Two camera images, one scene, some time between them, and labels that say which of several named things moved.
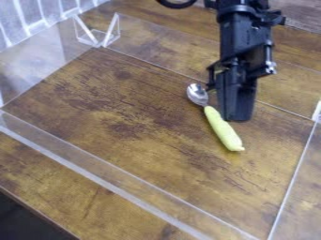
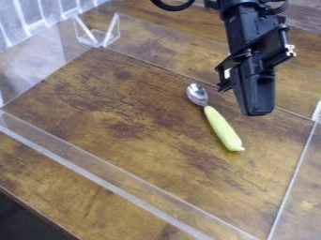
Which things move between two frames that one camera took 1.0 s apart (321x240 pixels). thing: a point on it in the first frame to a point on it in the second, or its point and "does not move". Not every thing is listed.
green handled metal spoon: [199, 94] does not move
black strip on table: [283, 21] does not move
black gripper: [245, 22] to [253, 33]
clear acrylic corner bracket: [93, 37] does not move
